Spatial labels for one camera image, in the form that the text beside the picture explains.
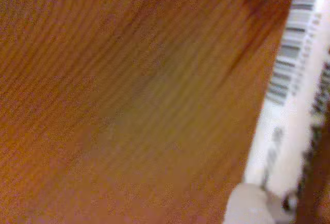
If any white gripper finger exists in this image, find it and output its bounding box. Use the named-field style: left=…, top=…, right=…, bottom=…
left=223, top=182, right=296, bottom=224

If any white whiteboard marker black cap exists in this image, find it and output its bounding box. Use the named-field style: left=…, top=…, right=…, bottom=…
left=243, top=0, right=330, bottom=224

